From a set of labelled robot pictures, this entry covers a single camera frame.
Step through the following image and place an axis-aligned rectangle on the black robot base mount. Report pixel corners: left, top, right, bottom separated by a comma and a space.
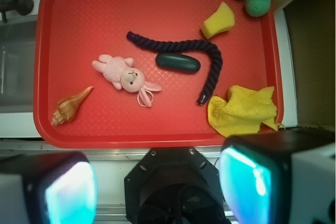
124, 147, 230, 223

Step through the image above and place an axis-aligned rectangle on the steel sink basin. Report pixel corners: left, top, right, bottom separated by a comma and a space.
1, 15, 37, 113

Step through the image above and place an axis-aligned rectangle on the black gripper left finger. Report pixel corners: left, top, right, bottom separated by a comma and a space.
1, 151, 98, 223

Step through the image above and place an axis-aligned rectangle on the grey faucet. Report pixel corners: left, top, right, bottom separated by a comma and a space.
1, 0, 34, 23

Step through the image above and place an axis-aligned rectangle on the brown spiral seashell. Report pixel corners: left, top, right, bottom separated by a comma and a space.
50, 86, 94, 126

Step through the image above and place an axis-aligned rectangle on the yellow sponge wedge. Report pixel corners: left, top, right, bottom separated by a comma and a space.
201, 2, 235, 39

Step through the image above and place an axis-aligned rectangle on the red plastic tray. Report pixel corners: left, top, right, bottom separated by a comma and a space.
33, 0, 284, 149

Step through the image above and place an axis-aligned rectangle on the dark green cucumber toy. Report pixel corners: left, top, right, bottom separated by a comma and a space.
155, 52, 201, 73

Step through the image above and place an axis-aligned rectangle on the pink plush bunny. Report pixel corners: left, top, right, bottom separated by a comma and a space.
92, 54, 162, 108

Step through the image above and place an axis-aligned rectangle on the dark purple rope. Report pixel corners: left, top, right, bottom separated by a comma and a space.
126, 31, 223, 106

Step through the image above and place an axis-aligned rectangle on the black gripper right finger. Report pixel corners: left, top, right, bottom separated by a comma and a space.
218, 129, 335, 223

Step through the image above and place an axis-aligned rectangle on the green knitted ball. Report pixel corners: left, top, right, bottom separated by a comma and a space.
245, 0, 271, 17

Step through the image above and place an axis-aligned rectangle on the yellow cloth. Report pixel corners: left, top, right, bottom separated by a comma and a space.
207, 85, 280, 137

